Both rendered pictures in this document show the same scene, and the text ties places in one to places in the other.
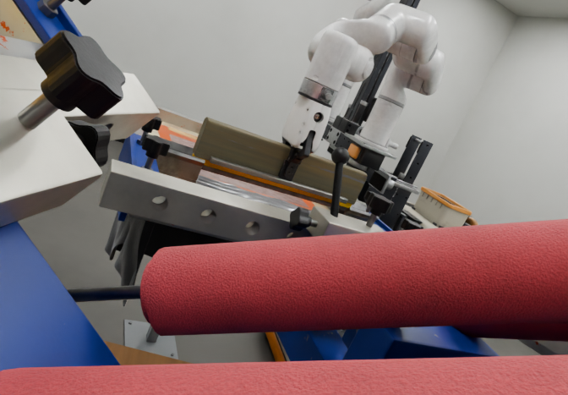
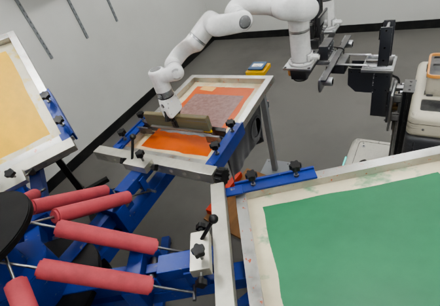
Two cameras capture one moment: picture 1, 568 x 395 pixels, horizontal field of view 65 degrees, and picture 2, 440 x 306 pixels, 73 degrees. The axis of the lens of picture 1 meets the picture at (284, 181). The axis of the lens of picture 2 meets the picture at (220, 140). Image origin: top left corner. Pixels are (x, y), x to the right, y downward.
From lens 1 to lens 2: 1.43 m
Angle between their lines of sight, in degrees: 61
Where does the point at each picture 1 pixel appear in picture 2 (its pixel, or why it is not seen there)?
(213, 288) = not seen: hidden behind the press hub
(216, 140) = (149, 119)
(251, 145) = (158, 118)
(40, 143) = (15, 179)
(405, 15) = (202, 23)
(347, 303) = not seen: hidden behind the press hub
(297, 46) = not seen: outside the picture
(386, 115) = (293, 43)
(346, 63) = (156, 82)
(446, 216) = (431, 86)
